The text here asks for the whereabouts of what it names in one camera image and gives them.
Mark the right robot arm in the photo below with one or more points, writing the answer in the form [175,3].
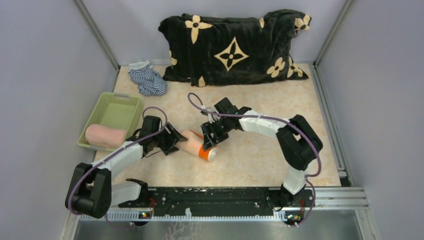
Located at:
[299,143]

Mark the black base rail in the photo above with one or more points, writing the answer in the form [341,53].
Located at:
[219,202]

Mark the pink towel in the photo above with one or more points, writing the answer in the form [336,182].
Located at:
[104,136]

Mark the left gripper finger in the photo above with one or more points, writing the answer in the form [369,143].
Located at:
[169,148]
[175,134]

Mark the black floral pillow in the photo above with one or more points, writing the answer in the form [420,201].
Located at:
[212,51]

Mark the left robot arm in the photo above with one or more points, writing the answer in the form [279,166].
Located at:
[91,191]

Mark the blue striped cloth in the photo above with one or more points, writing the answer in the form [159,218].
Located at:
[150,83]

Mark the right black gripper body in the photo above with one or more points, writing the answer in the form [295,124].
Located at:
[222,123]

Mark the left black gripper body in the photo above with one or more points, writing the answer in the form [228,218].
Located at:
[162,138]

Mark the green plastic basket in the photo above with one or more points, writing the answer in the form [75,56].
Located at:
[116,111]

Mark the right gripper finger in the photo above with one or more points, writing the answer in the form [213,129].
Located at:
[221,135]
[209,140]

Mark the orange white towel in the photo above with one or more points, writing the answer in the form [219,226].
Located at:
[195,146]

